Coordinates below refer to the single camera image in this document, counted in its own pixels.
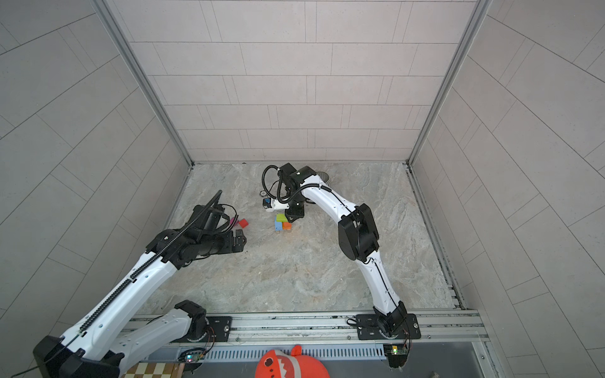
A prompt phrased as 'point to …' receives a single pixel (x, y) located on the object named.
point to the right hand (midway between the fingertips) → (290, 213)
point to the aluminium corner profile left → (165, 109)
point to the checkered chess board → (155, 370)
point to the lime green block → (281, 217)
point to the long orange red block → (286, 226)
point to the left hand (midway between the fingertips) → (241, 238)
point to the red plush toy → (276, 364)
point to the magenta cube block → (231, 220)
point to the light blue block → (278, 225)
